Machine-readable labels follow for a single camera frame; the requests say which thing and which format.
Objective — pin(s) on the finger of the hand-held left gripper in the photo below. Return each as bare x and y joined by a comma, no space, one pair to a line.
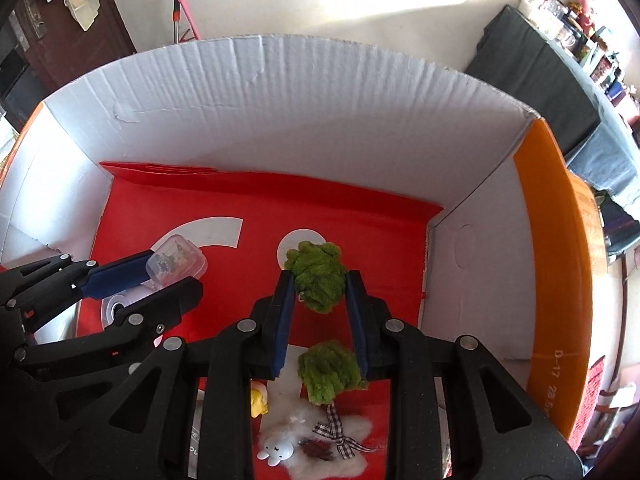
170,300
120,272

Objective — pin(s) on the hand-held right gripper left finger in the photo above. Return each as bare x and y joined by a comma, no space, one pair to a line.
280,320

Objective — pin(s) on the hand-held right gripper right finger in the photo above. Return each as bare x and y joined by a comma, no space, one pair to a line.
357,325

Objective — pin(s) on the round white plastic jar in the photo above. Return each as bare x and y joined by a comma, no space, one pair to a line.
111,308

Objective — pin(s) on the small clear plastic box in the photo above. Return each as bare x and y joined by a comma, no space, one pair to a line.
175,260

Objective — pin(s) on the green fluffy pom-pom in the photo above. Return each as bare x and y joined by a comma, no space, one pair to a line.
330,372
317,275

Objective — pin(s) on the cardboard box with red liner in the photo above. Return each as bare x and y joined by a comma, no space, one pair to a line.
300,135

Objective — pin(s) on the small yellow toy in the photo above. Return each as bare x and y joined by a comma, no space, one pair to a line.
259,402

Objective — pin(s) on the white plush bunny hair clip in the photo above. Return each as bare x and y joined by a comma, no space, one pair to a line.
305,420

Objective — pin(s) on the brown wooden cabinet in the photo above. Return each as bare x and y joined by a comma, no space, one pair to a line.
85,55

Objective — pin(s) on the pink mop pole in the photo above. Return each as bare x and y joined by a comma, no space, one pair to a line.
182,5

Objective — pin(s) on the grey cloth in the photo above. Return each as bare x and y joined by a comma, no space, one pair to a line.
610,160

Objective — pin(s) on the black cloth covered shelf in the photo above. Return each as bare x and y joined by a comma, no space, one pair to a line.
535,65

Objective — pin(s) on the row of shelf trinkets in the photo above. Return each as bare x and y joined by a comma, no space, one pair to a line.
575,5

